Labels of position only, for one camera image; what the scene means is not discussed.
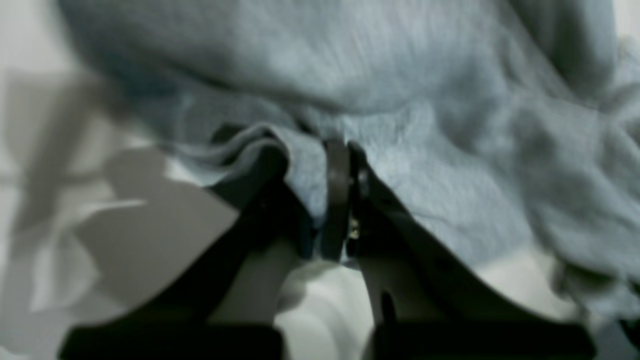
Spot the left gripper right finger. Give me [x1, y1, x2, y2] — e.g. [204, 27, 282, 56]
[346, 142, 596, 360]

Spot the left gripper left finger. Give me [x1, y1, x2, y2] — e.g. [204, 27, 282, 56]
[58, 145, 314, 360]

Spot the grey t-shirt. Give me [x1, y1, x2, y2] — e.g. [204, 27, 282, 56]
[58, 0, 639, 319]

